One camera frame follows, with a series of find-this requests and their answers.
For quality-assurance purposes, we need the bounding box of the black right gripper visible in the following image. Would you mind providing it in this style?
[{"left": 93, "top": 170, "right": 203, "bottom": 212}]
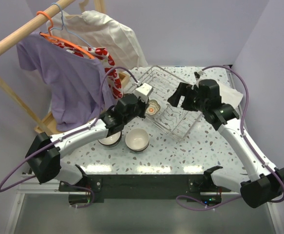
[{"left": 167, "top": 82, "right": 207, "bottom": 113}]

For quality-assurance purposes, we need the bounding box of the small white bowl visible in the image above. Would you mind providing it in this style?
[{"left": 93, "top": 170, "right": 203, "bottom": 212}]
[{"left": 146, "top": 99, "right": 161, "bottom": 116}]

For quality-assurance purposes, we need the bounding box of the cream floral bowl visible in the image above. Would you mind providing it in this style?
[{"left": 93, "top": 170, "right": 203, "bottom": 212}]
[{"left": 125, "top": 128, "right": 150, "bottom": 149}]

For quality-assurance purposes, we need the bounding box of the red bowl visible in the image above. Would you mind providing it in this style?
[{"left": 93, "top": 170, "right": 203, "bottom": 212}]
[{"left": 98, "top": 132, "right": 122, "bottom": 144}]

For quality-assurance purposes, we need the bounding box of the teal white dotted bowl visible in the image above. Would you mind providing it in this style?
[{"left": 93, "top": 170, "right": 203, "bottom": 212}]
[{"left": 129, "top": 144, "right": 149, "bottom": 153}]

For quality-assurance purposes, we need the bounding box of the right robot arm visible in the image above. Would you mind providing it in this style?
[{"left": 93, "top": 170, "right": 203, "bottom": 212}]
[{"left": 168, "top": 79, "right": 284, "bottom": 208}]

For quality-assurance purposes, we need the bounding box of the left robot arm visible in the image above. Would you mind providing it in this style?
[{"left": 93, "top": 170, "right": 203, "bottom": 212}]
[{"left": 26, "top": 93, "right": 149, "bottom": 191}]

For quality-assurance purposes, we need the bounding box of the wooden clothes rack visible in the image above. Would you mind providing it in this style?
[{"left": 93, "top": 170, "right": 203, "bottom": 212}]
[{"left": 0, "top": 0, "right": 130, "bottom": 137}]

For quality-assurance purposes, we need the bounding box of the red floral cloth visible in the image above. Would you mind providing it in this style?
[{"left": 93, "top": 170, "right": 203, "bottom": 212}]
[{"left": 55, "top": 42, "right": 124, "bottom": 100}]

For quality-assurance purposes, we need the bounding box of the white folded cloth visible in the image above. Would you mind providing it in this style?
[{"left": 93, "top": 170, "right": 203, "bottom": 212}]
[{"left": 218, "top": 83, "right": 243, "bottom": 109}]

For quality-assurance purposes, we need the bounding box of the purple t-shirt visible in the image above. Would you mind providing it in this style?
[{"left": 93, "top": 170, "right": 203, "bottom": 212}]
[{"left": 16, "top": 32, "right": 116, "bottom": 132}]

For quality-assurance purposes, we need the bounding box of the white shirt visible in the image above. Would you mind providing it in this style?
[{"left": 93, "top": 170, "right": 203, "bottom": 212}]
[{"left": 52, "top": 10, "right": 148, "bottom": 70}]

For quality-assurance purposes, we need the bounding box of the orange hanger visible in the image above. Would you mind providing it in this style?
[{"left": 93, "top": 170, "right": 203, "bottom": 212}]
[{"left": 37, "top": 11, "right": 95, "bottom": 59}]

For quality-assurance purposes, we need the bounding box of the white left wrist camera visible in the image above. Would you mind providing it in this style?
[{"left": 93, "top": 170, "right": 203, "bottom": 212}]
[{"left": 133, "top": 83, "right": 153, "bottom": 103}]

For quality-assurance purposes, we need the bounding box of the wire dish rack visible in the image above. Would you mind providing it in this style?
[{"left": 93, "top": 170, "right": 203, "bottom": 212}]
[{"left": 131, "top": 65, "right": 202, "bottom": 140}]

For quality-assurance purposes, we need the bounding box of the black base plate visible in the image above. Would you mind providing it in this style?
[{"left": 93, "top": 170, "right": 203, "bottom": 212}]
[{"left": 58, "top": 174, "right": 229, "bottom": 205}]

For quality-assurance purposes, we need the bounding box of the blue wire hanger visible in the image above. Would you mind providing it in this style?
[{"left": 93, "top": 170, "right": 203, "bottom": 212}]
[{"left": 51, "top": 2, "right": 93, "bottom": 48}]

